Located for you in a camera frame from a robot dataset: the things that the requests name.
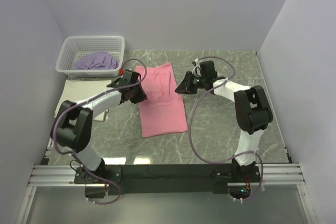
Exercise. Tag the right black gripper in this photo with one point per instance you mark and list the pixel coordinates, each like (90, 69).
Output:
(186, 86)

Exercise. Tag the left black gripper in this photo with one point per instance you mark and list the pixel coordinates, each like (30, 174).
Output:
(140, 97)

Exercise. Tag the pink t shirt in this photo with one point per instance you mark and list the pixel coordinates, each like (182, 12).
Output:
(163, 111)

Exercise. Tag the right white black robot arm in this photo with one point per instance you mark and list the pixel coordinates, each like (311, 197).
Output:
(253, 112)

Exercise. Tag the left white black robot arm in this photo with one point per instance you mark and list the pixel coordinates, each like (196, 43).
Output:
(71, 131)

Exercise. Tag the purple t shirt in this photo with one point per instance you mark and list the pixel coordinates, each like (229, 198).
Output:
(97, 61)

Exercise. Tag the white plastic laundry basket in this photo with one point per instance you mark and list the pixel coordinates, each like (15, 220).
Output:
(75, 48)

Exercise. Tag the folded cream cloth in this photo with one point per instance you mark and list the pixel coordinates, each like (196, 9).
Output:
(80, 89)

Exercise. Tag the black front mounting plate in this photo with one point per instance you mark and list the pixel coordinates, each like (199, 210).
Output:
(178, 178)

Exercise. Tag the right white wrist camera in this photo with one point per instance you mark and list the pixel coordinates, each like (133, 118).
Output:
(196, 70)

